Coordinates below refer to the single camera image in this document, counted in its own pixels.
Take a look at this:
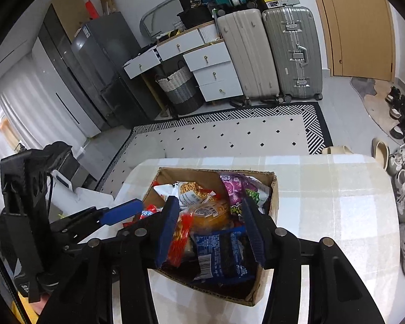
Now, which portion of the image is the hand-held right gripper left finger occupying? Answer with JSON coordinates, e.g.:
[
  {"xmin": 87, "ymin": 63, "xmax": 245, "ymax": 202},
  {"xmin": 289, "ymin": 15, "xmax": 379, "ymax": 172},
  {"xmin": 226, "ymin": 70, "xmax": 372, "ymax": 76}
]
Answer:
[{"xmin": 37, "ymin": 196, "xmax": 181, "ymax": 324}]

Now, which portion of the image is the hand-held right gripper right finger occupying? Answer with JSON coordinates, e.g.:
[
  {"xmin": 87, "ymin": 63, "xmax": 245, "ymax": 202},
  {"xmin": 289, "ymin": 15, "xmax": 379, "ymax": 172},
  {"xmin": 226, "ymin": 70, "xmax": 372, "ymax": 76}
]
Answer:
[{"xmin": 241, "ymin": 198, "xmax": 387, "ymax": 324}]

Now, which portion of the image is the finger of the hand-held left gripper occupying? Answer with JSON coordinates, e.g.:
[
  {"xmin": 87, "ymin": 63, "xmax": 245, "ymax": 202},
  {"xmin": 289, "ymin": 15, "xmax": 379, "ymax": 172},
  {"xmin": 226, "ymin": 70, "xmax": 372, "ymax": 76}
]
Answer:
[{"xmin": 67, "ymin": 200, "xmax": 144, "ymax": 235}]

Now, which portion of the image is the white red noodle snack bag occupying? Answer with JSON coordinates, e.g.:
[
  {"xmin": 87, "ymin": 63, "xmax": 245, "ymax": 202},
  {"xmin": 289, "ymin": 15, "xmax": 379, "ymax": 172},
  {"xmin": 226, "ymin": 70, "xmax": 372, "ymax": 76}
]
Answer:
[{"xmin": 165, "ymin": 209, "xmax": 194, "ymax": 268}]

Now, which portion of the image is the pink red cookie packet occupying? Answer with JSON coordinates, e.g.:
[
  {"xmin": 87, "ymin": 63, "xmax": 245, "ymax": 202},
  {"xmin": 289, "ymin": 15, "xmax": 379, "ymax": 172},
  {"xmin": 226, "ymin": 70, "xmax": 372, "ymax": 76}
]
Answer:
[{"xmin": 140, "ymin": 203, "xmax": 163, "ymax": 221}]

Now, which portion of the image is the blue cookie packet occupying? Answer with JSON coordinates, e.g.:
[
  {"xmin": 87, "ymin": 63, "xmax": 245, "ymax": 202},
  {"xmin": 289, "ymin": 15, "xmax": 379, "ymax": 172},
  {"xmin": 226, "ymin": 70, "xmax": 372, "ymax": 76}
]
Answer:
[{"xmin": 192, "ymin": 227, "xmax": 260, "ymax": 281}]

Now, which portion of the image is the bread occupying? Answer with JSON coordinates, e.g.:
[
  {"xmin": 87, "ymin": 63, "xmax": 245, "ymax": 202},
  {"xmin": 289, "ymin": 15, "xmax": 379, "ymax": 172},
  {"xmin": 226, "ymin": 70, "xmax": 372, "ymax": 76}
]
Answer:
[{"xmin": 191, "ymin": 201, "xmax": 233, "ymax": 233}]

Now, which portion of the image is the purple red snack bag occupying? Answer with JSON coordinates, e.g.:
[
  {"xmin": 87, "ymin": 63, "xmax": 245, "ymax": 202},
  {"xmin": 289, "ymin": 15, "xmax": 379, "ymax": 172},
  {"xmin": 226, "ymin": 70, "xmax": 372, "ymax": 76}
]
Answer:
[{"xmin": 219, "ymin": 172, "xmax": 273, "ymax": 217}]

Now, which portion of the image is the white purple noodle snack bag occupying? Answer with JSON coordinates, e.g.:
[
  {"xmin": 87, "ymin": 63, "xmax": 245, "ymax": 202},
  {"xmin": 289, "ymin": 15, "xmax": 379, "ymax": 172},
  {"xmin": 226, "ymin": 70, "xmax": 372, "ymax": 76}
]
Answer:
[{"xmin": 153, "ymin": 180, "xmax": 217, "ymax": 209}]

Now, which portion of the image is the brown cardboard box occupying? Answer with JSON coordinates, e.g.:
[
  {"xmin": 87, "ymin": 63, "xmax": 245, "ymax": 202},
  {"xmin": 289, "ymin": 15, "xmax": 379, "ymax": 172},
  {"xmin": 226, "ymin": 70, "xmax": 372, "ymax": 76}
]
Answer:
[{"xmin": 142, "ymin": 166, "xmax": 279, "ymax": 307}]

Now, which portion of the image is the white plastic stool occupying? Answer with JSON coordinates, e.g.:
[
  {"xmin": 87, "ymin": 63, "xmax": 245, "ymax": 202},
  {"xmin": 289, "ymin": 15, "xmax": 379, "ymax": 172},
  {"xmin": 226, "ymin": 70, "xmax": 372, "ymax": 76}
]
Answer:
[{"xmin": 50, "ymin": 169, "xmax": 117, "ymax": 217}]

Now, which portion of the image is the white curtain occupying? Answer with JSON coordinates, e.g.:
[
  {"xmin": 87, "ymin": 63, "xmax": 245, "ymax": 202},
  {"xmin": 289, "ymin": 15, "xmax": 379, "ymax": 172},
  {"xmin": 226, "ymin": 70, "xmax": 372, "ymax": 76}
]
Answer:
[{"xmin": 0, "ymin": 74, "xmax": 48, "ymax": 156}]

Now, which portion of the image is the black white patterned rug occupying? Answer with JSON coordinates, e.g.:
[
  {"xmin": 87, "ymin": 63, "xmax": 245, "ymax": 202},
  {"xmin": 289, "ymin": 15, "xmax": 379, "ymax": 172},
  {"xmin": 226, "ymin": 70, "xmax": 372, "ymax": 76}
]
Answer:
[{"xmin": 94, "ymin": 101, "xmax": 335, "ymax": 196}]

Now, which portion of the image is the beige slipper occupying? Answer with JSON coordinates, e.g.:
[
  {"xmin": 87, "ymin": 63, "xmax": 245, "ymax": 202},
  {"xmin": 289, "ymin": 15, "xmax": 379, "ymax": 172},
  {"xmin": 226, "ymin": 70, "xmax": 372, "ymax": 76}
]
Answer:
[
  {"xmin": 320, "ymin": 145, "xmax": 353, "ymax": 156},
  {"xmin": 372, "ymin": 138, "xmax": 391, "ymax": 173}
]

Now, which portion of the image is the woven laundry basket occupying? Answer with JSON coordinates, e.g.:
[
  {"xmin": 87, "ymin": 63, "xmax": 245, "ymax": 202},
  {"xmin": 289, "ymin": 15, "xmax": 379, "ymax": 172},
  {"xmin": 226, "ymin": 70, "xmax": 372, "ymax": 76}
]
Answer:
[{"xmin": 155, "ymin": 66, "xmax": 203, "ymax": 115}]

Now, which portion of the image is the grey refrigerator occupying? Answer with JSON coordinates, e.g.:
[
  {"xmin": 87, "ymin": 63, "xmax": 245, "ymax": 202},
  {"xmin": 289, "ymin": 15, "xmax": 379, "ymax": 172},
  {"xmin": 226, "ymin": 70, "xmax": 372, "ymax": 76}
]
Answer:
[{"xmin": 71, "ymin": 12, "xmax": 161, "ymax": 129}]

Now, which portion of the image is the dark tall cabinet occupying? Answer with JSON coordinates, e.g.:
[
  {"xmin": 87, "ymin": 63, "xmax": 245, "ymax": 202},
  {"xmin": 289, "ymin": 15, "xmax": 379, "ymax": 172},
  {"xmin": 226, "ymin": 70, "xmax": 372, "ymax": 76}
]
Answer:
[{"xmin": 37, "ymin": 7, "xmax": 112, "ymax": 132}]

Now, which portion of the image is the white drawer cabinet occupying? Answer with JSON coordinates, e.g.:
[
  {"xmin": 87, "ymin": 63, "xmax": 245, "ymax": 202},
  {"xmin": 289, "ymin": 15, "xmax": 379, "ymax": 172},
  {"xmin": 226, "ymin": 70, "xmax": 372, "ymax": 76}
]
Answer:
[{"xmin": 123, "ymin": 20, "xmax": 245, "ymax": 102}]

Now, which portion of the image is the irregular grey door mat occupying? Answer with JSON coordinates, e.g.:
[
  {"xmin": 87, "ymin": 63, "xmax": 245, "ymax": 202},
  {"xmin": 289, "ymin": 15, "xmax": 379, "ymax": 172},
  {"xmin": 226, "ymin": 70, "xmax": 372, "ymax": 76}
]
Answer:
[{"xmin": 349, "ymin": 76, "xmax": 405, "ymax": 136}]

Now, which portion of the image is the beige suitcase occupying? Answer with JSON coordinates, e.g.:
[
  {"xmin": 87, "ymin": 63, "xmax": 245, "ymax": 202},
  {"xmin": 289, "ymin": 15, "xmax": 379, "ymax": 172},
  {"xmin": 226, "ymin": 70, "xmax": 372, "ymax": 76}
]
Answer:
[{"xmin": 216, "ymin": 8, "xmax": 281, "ymax": 103}]

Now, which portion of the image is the silver suitcase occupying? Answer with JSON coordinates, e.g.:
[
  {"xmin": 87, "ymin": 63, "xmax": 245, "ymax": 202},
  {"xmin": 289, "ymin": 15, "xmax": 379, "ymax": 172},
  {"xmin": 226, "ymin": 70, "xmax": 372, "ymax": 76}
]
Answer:
[{"xmin": 261, "ymin": 5, "xmax": 325, "ymax": 102}]

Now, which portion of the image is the oval mirror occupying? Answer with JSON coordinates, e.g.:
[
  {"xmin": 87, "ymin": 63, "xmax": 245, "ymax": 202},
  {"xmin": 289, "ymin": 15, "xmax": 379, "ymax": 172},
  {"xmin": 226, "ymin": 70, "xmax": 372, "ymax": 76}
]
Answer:
[{"xmin": 140, "ymin": 0, "xmax": 190, "ymax": 39}]

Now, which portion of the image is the tall cardboard sheet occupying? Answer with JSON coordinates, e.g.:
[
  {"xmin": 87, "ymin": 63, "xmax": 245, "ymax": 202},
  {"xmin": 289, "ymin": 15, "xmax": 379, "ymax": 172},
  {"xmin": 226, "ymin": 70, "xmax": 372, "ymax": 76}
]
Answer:
[{"xmin": 52, "ymin": 0, "xmax": 90, "ymax": 43}]

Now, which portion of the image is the black storage bag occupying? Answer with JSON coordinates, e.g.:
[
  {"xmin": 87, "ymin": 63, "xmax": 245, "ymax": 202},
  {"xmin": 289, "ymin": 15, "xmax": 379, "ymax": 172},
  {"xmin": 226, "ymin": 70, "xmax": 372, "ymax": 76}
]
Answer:
[{"xmin": 177, "ymin": 7, "xmax": 214, "ymax": 29}]

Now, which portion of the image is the small cardboard piece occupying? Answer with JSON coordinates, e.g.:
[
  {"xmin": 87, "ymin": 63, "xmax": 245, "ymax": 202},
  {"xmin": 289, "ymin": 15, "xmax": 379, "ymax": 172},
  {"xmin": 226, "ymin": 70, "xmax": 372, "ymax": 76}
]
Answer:
[{"xmin": 98, "ymin": 0, "xmax": 115, "ymax": 16}]

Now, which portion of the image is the wooden door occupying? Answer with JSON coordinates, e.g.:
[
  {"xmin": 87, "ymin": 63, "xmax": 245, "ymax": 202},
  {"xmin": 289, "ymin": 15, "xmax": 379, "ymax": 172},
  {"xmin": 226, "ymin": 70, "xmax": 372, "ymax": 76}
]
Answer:
[{"xmin": 305, "ymin": 0, "xmax": 397, "ymax": 82}]

